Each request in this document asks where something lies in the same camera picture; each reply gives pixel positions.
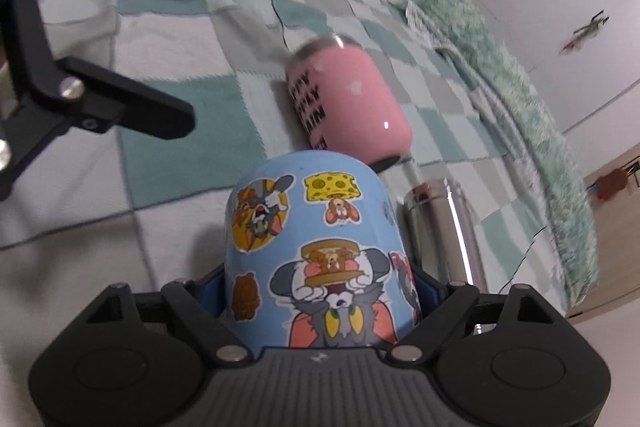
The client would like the blue cartoon sticker cup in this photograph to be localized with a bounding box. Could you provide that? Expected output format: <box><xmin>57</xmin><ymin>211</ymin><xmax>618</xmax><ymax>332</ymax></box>
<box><xmin>224</xmin><ymin>150</ymin><xmax>422</xmax><ymax>355</ymax></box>

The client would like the stainless steel cup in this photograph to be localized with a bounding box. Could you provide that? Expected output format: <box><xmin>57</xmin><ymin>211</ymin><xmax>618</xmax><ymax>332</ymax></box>
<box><xmin>404</xmin><ymin>178</ymin><xmax>489</xmax><ymax>294</ymax></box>

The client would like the pink cup with text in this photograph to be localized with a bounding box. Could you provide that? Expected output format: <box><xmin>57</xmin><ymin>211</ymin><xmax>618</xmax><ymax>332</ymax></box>
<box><xmin>285</xmin><ymin>34</ymin><xmax>412</xmax><ymax>172</ymax></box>

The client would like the checkered green white blanket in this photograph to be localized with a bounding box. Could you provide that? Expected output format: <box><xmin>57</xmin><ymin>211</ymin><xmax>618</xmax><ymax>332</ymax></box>
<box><xmin>1</xmin><ymin>0</ymin><xmax>567</xmax><ymax>426</ymax></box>

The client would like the beige wooden door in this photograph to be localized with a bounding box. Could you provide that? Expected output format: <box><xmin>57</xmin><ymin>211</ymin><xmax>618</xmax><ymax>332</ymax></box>
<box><xmin>568</xmin><ymin>146</ymin><xmax>639</xmax><ymax>323</ymax></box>

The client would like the green floral quilt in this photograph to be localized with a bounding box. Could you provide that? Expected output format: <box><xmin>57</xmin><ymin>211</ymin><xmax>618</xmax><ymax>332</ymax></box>
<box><xmin>390</xmin><ymin>0</ymin><xmax>600</xmax><ymax>307</ymax></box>

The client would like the hanging green plant ornament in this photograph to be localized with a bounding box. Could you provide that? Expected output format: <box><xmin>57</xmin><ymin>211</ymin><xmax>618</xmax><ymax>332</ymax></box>
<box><xmin>560</xmin><ymin>11</ymin><xmax>610</xmax><ymax>55</ymax></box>

